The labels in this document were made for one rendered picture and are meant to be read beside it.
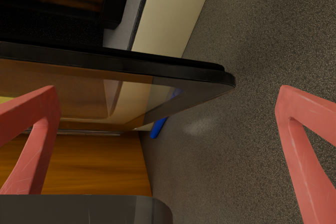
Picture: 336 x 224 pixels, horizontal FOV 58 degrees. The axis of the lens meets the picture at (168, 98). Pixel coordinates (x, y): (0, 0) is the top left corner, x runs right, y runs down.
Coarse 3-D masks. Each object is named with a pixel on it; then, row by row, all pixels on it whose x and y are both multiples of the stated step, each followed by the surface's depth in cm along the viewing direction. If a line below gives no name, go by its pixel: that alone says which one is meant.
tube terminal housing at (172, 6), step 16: (160, 0) 35; (176, 0) 35; (192, 0) 36; (144, 16) 36; (160, 16) 36; (176, 16) 37; (192, 16) 37; (144, 32) 37; (160, 32) 38; (176, 32) 38; (144, 48) 39; (160, 48) 39; (176, 48) 40; (144, 128) 49
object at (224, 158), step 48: (240, 0) 29; (288, 0) 24; (192, 48) 38; (240, 48) 29; (288, 48) 23; (240, 96) 28; (144, 144) 52; (192, 144) 36; (240, 144) 28; (192, 192) 35; (240, 192) 27; (288, 192) 22
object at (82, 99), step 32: (0, 64) 15; (32, 64) 15; (64, 64) 15; (96, 64) 16; (128, 64) 16; (160, 64) 17; (64, 96) 22; (96, 96) 22; (128, 96) 22; (160, 96) 22; (192, 96) 22; (64, 128) 40; (96, 128) 40; (128, 128) 41
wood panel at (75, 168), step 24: (24, 144) 46; (72, 144) 49; (96, 144) 51; (120, 144) 52; (0, 168) 42; (48, 168) 45; (72, 168) 46; (96, 168) 47; (120, 168) 49; (144, 168) 50; (48, 192) 42; (72, 192) 43; (96, 192) 44; (120, 192) 45; (144, 192) 47
